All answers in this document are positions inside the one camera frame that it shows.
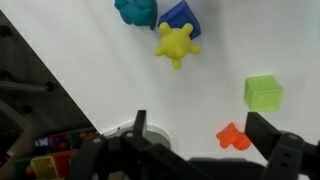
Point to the wooden toy bin shelf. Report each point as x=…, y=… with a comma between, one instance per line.
x=50, y=160

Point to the yellow spiky toy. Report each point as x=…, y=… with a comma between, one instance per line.
x=176, y=43

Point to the lime translucent cube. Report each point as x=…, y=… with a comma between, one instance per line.
x=263, y=94

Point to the blue purple cube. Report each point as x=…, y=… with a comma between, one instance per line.
x=181, y=16

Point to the grey metal plate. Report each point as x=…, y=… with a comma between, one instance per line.
x=156, y=135

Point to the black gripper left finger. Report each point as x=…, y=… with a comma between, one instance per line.
x=110, y=160

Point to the teal animal toy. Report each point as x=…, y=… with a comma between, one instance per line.
x=138, y=11

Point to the orange animal toy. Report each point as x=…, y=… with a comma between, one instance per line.
x=230, y=136

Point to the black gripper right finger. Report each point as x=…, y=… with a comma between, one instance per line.
x=286, y=156

